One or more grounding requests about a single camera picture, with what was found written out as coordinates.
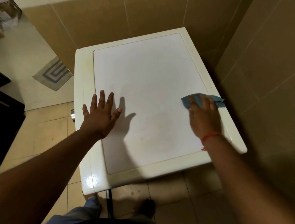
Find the person's right forearm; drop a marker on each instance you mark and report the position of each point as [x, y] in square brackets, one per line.
[256, 202]

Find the blue cloth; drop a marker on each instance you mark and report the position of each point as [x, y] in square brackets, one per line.
[187, 100]

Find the red thread wristband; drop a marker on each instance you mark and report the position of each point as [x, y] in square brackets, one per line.
[211, 136]

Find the white washing machine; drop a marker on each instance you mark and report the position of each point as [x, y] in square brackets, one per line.
[154, 89]

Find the person's right foot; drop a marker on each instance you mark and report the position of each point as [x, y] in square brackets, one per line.
[147, 207]

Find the clear plastic bag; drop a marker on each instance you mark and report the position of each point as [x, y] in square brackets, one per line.
[6, 12]

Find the person's left forearm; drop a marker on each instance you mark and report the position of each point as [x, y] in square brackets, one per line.
[26, 177]

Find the person's left hand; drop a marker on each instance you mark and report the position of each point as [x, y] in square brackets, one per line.
[99, 119]

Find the person's right hand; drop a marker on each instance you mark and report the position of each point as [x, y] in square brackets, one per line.
[205, 120]

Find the grey blue-striped floor mat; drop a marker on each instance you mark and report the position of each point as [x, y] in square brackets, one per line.
[53, 73]

